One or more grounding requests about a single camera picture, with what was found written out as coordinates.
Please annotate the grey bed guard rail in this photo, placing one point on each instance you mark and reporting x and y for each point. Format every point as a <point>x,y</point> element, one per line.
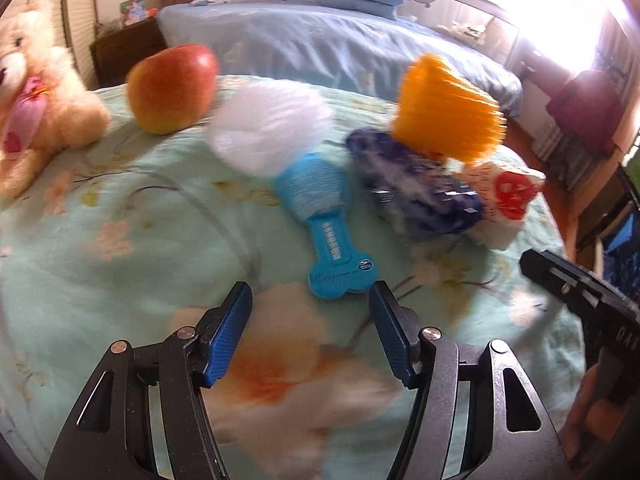
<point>450,5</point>

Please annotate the wardrobe with louvred doors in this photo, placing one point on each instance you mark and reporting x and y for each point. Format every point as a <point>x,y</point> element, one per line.
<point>77,10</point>

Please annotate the wooden nightstand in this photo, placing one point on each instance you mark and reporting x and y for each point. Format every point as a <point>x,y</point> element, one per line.
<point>125,55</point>

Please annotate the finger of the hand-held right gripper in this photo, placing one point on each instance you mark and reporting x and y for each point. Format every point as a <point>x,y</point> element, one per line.
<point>555,272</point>

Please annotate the photo frame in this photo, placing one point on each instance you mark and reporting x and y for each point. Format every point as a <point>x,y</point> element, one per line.
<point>133,11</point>

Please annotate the red coat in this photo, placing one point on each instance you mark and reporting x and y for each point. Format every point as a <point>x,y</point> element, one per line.
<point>585,110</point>

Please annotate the white paper pack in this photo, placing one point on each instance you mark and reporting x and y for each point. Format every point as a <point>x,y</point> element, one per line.
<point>510,195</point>

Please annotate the white foam net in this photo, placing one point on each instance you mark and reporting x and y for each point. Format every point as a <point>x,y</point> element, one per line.
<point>270,125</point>

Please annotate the blue wrapper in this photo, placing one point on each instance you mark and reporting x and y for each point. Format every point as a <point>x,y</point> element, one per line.
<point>415,195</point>

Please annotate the cream teddy bear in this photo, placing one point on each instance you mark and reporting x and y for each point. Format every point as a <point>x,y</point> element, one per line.
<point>55,110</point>

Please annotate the blue bone-shaped packet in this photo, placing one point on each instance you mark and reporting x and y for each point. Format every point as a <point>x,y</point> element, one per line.
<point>330,240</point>

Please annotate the black glossy cabinet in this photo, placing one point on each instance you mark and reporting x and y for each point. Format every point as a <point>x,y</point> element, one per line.
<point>620,240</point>

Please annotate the person's right hand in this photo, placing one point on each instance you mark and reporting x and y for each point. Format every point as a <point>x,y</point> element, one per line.
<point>587,425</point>

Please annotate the red apple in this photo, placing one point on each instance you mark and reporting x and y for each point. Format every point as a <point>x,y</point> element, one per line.
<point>170,87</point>

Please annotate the white printed cushion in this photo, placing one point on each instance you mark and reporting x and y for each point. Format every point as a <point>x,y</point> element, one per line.
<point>462,32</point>

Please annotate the orange foam net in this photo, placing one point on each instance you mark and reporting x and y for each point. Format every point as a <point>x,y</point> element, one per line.
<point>445,105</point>

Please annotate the light green floral sheet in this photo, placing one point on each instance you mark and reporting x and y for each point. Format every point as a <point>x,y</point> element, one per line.
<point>125,240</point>

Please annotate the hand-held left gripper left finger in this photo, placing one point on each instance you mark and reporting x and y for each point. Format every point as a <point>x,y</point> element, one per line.
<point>227,340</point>

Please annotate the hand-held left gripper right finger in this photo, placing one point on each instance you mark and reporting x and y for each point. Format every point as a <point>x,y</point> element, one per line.
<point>392,340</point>

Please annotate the bed with blue sheet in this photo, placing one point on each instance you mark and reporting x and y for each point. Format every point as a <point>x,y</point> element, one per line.
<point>300,45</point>

